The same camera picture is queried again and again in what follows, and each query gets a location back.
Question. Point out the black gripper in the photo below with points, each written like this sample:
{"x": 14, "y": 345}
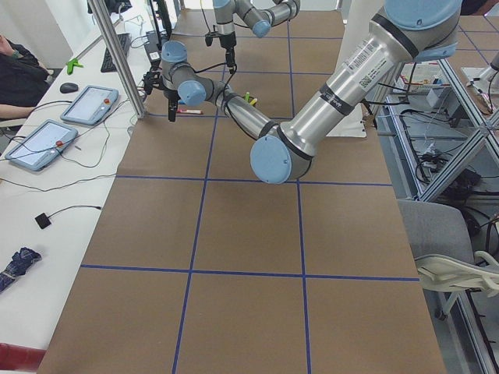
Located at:
{"x": 228, "y": 42}
{"x": 171, "y": 96}

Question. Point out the red and white marker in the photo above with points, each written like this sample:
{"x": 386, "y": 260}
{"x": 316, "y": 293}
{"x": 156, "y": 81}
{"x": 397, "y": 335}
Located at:
{"x": 190, "y": 111}

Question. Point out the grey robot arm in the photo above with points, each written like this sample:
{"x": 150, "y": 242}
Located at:
{"x": 399, "y": 32}
{"x": 259, "y": 21}

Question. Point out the far blue teach pendant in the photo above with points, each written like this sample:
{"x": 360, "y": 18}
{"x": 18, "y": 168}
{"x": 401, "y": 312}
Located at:
{"x": 90, "y": 106}

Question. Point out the blue teach pendant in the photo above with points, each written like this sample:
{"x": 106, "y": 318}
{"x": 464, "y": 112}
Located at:
{"x": 90, "y": 106}
{"x": 42, "y": 146}

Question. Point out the black computer mouse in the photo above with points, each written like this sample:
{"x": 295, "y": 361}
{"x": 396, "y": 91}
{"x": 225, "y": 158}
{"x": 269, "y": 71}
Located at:
{"x": 67, "y": 88}

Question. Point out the green plastic clamp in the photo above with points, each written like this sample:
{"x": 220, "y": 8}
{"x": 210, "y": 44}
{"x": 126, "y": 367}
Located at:
{"x": 72, "y": 64}

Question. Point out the near blue teach pendant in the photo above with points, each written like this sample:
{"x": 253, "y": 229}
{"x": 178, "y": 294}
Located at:
{"x": 42, "y": 146}

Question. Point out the seated person in black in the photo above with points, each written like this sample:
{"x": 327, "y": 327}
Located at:
{"x": 24, "y": 80}

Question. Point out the brown paper table mat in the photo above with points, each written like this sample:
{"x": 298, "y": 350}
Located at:
{"x": 197, "y": 267}

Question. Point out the small black square device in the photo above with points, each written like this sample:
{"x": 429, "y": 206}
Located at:
{"x": 42, "y": 220}

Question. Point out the folded blue umbrella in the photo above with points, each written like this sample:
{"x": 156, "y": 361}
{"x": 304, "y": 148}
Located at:
{"x": 20, "y": 262}

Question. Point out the grey office chair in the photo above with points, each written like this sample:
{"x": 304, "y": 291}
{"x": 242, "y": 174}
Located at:
{"x": 442, "y": 251}

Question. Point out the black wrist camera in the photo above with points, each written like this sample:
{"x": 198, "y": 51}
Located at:
{"x": 210, "y": 36}
{"x": 151, "y": 80}

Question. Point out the aluminium frame post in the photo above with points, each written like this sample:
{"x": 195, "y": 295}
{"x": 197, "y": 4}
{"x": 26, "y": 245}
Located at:
{"x": 111, "y": 40}

